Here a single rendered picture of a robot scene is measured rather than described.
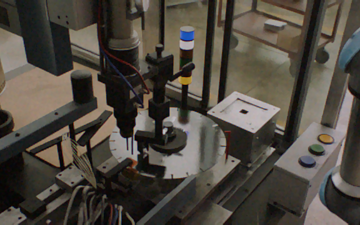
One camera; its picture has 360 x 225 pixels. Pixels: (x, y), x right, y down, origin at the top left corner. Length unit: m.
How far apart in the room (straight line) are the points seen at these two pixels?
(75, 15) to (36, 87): 1.06
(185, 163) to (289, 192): 0.33
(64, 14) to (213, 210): 0.65
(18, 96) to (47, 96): 0.11
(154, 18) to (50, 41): 0.79
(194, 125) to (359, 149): 0.49
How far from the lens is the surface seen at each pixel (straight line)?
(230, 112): 1.48
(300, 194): 1.31
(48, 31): 1.00
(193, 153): 1.21
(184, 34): 1.40
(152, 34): 1.76
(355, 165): 1.09
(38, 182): 1.35
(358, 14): 1.34
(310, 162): 1.31
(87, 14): 0.92
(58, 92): 1.89
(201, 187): 1.26
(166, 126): 1.21
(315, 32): 1.37
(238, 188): 1.40
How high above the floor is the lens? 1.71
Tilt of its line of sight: 34 degrees down
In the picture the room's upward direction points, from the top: 2 degrees clockwise
